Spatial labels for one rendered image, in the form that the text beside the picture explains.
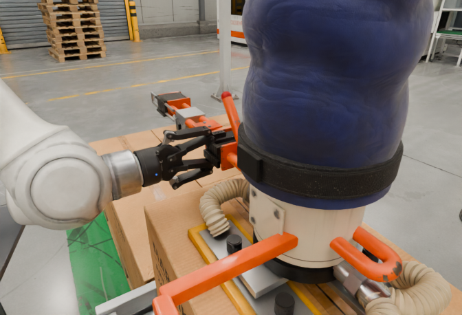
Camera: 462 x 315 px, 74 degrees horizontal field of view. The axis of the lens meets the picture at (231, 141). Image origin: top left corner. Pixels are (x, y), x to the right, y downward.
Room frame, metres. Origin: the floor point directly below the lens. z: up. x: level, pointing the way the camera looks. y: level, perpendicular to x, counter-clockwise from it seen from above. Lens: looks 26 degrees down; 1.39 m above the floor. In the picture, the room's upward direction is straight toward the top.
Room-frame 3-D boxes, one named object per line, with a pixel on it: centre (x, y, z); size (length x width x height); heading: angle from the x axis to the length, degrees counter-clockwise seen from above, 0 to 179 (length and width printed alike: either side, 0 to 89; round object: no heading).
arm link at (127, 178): (0.51, 0.21, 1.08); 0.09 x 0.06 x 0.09; 31
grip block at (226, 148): (0.62, 0.00, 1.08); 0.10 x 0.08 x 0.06; 121
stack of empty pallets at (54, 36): (7.64, 3.70, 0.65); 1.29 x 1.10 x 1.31; 36
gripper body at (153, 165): (0.55, 0.15, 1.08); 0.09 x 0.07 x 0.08; 121
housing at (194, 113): (0.81, 0.11, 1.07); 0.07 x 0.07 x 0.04; 31
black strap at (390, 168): (0.40, -0.12, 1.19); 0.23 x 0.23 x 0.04
